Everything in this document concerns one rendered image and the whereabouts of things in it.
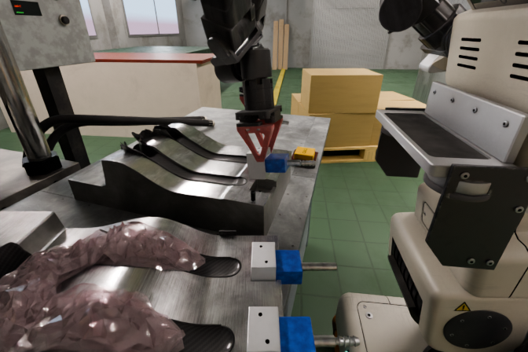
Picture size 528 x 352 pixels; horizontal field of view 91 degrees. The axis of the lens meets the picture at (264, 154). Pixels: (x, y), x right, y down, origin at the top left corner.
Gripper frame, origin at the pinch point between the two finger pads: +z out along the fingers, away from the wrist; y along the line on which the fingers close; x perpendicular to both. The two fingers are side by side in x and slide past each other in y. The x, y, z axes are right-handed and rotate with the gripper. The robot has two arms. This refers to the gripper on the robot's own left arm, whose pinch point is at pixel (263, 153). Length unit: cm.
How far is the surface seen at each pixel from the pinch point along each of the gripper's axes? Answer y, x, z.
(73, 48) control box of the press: -32, -81, -32
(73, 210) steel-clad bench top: 8.3, -46.0, 11.5
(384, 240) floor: -108, 39, 88
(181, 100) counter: -210, -161, -1
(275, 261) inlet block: 17.2, 5.9, 11.4
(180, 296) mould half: 24.8, -5.4, 12.6
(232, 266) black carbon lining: 17.0, -1.4, 13.5
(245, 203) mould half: 6.1, -2.6, 8.2
